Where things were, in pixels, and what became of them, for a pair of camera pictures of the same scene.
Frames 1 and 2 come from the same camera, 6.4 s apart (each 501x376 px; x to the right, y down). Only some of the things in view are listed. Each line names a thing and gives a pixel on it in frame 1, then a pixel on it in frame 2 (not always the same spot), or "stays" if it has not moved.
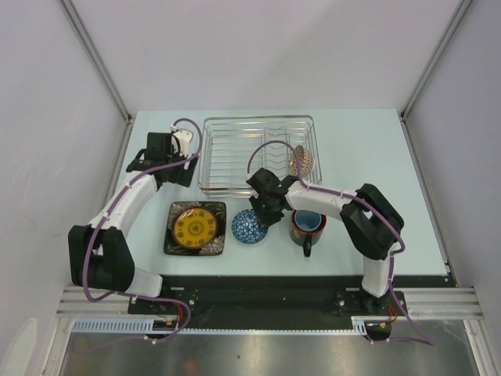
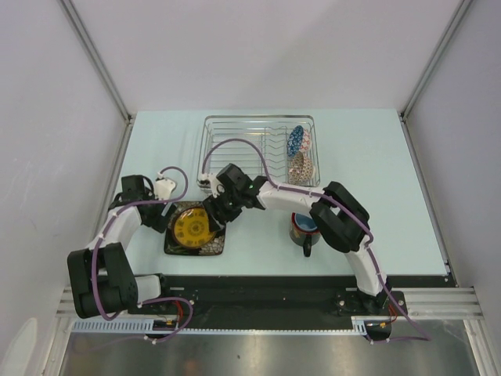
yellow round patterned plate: x=194 y=227 stays
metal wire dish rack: x=232 y=149 stays
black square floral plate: x=216 y=247 stays
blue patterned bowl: x=247 y=229 to x=294 y=140
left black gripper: x=183 y=176 to x=160 y=222
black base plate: x=261 y=302 stays
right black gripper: x=264 y=220 to x=214 y=204
